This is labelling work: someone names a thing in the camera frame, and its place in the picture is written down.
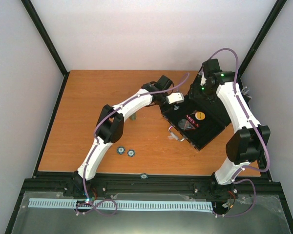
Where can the flat blue chip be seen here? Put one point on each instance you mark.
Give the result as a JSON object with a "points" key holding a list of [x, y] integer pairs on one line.
{"points": [[121, 150], [131, 153]]}

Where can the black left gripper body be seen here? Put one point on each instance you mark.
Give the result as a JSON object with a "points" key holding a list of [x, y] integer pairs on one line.
{"points": [[161, 100]]}

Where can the green 20 chip stack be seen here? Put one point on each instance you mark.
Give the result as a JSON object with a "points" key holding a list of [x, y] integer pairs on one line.
{"points": [[132, 117]]}

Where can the black aluminium frame rail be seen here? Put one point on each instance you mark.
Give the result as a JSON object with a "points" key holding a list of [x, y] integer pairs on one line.
{"points": [[104, 185]]}

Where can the black poker set case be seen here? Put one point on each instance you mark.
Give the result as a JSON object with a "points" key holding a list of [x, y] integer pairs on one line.
{"points": [[196, 119]]}

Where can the triangular all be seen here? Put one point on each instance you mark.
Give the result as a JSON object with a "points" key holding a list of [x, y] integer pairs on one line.
{"points": [[185, 125]]}

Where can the white dealer button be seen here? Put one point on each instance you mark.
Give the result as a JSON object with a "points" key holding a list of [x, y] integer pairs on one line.
{"points": [[200, 115]]}

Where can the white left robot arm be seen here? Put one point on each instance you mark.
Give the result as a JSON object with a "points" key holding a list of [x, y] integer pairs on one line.
{"points": [[110, 125]]}

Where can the white perforated cable strip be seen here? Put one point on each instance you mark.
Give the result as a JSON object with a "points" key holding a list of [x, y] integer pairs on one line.
{"points": [[122, 205]]}

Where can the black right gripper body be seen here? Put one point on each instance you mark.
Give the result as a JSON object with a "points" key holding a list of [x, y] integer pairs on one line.
{"points": [[208, 92]]}

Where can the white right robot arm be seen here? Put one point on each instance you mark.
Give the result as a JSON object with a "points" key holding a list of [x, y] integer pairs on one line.
{"points": [[250, 138]]}

